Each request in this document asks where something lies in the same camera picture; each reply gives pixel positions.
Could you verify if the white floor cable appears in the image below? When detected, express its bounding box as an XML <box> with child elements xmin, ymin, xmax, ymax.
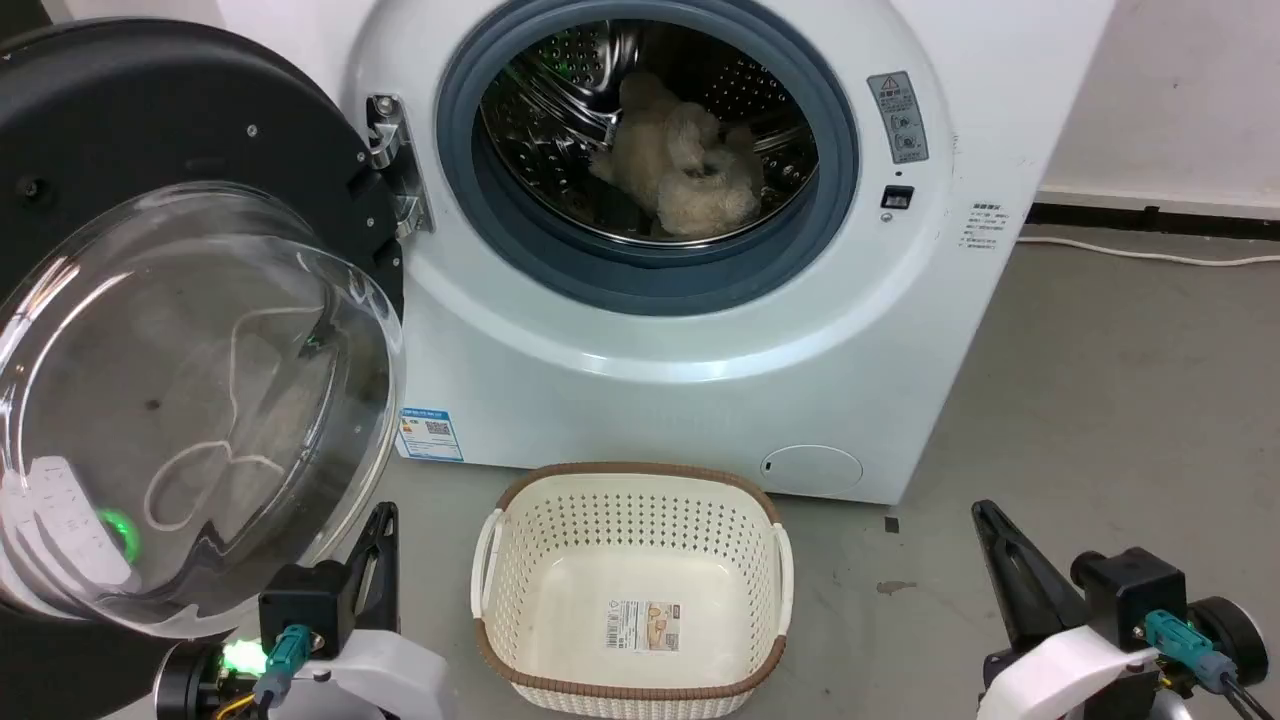
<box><xmin>1017</xmin><ymin>235</ymin><xmax>1280</xmax><ymax>268</ymax></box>

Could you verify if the teal cable connector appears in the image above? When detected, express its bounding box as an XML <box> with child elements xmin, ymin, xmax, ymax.
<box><xmin>1143</xmin><ymin>609</ymin><xmax>1239</xmax><ymax>693</ymax></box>
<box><xmin>252</xmin><ymin>624</ymin><xmax>317</xmax><ymax>709</ymax></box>

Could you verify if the black wall baseboard strip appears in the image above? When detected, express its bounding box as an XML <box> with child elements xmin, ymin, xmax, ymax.
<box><xmin>1028</xmin><ymin>202</ymin><xmax>1280</xmax><ymax>242</ymax></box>

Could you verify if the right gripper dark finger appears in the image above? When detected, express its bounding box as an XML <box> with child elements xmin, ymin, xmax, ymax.
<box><xmin>971</xmin><ymin>499</ymin><xmax>1091</xmax><ymax>653</ymax></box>

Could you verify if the left teal cable connector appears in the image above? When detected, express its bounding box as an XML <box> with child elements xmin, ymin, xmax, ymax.
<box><xmin>252</xmin><ymin>624</ymin><xmax>317</xmax><ymax>709</ymax></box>

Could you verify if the round white filter cover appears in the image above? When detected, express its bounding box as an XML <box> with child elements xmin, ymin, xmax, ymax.
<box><xmin>760</xmin><ymin>444</ymin><xmax>864</xmax><ymax>495</ymax></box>

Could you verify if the small printed text label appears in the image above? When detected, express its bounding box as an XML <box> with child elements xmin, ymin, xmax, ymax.
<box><xmin>962</xmin><ymin>202</ymin><xmax>1013</xmax><ymax>251</ymax></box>

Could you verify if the cream perforated laundry basket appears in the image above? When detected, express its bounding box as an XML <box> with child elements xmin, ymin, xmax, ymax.
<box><xmin>470</xmin><ymin>462</ymin><xmax>795</xmax><ymax>720</ymax></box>

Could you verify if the steel perforated washer drum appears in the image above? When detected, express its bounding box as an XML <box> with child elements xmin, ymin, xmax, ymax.
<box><xmin>480</xmin><ymin>18</ymin><xmax>821</xmax><ymax>247</ymax></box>

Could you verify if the black washer door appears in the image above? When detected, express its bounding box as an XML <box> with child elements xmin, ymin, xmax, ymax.
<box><xmin>0</xmin><ymin>18</ymin><xmax>406</xmax><ymax>720</ymax></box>

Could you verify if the blue energy label sticker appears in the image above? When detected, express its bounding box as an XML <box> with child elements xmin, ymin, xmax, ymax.
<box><xmin>397</xmin><ymin>407</ymin><xmax>465</xmax><ymax>462</ymax></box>

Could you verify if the clear glass door bowl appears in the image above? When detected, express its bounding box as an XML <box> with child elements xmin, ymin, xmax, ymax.
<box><xmin>0</xmin><ymin>180</ymin><xmax>403</xmax><ymax>641</ymax></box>

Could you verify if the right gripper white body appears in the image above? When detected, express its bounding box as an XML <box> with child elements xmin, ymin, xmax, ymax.
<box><xmin>976</xmin><ymin>624</ymin><xmax>1167</xmax><ymax>720</ymax></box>

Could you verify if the metal door hinge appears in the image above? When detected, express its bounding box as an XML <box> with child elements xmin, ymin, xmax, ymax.
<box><xmin>365</xmin><ymin>94</ymin><xmax>435</xmax><ymax>239</ymax></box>

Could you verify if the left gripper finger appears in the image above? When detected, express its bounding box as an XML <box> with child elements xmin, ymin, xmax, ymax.
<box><xmin>358</xmin><ymin>501</ymin><xmax>401</xmax><ymax>633</ymax></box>
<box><xmin>336</xmin><ymin>540</ymin><xmax>379</xmax><ymax>633</ymax></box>

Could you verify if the white front-load washing machine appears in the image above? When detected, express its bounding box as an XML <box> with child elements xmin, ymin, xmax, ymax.
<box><xmin>215</xmin><ymin>0</ymin><xmax>1117</xmax><ymax>506</ymax></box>

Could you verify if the right teal cable connector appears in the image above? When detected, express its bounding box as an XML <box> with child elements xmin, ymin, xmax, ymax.
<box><xmin>1143</xmin><ymin>609</ymin><xmax>1239</xmax><ymax>693</ymax></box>

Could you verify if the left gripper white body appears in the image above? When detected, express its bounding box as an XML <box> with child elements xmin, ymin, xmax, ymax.
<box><xmin>288</xmin><ymin>628</ymin><xmax>453</xmax><ymax>720</ymax></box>

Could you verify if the paper label with barcode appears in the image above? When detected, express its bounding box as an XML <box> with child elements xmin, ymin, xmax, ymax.
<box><xmin>604</xmin><ymin>600</ymin><xmax>682</xmax><ymax>654</ymax></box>

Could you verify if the grey warning sticker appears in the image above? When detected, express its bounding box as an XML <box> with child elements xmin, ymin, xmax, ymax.
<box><xmin>867</xmin><ymin>71</ymin><xmax>930</xmax><ymax>166</ymax></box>

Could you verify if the beige plush toy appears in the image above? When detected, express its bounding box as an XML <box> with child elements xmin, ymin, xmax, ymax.
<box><xmin>588</xmin><ymin>70</ymin><xmax>766</xmax><ymax>240</ymax></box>

